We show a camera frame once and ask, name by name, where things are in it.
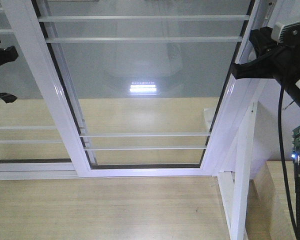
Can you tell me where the white door jamb post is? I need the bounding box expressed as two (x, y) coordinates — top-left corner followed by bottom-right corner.
(217, 80), (267, 240)

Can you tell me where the white framed sliding glass door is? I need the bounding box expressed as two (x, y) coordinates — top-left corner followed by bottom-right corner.
(0, 0), (268, 177)

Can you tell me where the silver door lock plate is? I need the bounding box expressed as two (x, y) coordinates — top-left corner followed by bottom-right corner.
(264, 0), (276, 20)

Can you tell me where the white fixed glass door panel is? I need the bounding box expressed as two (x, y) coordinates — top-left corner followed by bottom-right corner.
(0, 3), (76, 180)

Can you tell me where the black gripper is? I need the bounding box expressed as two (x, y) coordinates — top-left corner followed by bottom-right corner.
(231, 27), (300, 107)

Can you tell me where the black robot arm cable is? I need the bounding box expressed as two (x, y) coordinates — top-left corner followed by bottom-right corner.
(277, 79), (300, 240)

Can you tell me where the green circuit board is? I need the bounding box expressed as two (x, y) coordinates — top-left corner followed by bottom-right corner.
(291, 125), (300, 163)

